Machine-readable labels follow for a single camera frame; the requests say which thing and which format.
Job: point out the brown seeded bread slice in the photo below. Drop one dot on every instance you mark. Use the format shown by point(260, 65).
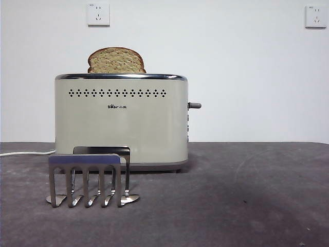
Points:
point(116, 61)

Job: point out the cream toaster with chrome top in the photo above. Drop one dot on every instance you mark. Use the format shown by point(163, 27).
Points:
point(144, 128)

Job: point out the grey toaster lever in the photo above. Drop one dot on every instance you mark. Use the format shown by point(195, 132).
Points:
point(196, 105)

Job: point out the silver metal toast rack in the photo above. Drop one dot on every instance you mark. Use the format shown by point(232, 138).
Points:
point(84, 160)

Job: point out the white wall socket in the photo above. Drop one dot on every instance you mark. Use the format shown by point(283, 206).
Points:
point(98, 15)
point(315, 17)

